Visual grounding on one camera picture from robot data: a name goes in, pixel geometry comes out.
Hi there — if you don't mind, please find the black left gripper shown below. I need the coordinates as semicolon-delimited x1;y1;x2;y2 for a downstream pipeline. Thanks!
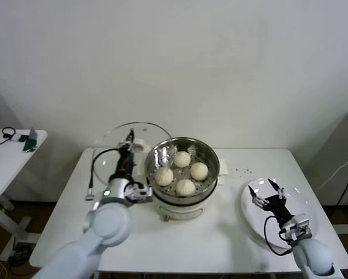
109;130;144;181

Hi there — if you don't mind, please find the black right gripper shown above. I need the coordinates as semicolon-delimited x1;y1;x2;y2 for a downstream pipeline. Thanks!
247;178;296;227

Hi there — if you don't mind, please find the round glass pot lid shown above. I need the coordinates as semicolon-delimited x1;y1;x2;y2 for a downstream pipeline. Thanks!
93;121;172;187

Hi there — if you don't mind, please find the white steamed baozi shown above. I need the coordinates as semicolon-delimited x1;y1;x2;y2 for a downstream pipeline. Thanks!
173;151;191;169
175;179;197;197
190;162;209;181
155;167;174;187

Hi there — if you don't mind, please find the perforated steel steamer basket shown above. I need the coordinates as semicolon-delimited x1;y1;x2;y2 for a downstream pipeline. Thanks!
140;137;229;199

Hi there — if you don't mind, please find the dark crumb cluster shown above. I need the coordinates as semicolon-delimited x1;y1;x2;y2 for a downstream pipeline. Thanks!
230;167;253;176

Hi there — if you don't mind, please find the white oval plate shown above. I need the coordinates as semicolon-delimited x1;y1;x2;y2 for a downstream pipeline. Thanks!
240;177;319;249

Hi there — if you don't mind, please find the white electric cooking pot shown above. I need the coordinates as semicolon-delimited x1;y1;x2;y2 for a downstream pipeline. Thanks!
150;171;226;223

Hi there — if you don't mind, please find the green gadget with grey card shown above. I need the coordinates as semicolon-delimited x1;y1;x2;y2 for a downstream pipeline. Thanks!
22;127;38;153

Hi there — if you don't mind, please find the white side table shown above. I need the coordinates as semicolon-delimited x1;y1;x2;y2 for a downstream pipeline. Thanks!
0;129;48;262

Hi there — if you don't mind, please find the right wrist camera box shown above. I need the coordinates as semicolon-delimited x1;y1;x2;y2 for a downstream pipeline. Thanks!
279;213;312;242

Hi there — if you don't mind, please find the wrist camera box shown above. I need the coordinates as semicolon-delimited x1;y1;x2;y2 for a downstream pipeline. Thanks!
124;182;154;204
279;213;312;242

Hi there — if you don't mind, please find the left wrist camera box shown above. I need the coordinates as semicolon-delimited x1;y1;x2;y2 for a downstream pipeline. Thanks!
124;182;154;204

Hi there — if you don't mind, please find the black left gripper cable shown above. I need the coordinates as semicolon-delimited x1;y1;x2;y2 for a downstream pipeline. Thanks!
85;148;119;202

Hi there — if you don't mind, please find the white wall cable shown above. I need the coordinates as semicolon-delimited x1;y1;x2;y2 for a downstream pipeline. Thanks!
318;151;348;191

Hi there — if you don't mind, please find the black looped cable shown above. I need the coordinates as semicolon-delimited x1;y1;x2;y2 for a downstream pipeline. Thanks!
0;127;16;146

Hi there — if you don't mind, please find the floor cable bundle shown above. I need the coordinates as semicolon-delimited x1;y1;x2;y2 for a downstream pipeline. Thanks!
0;238;37;277

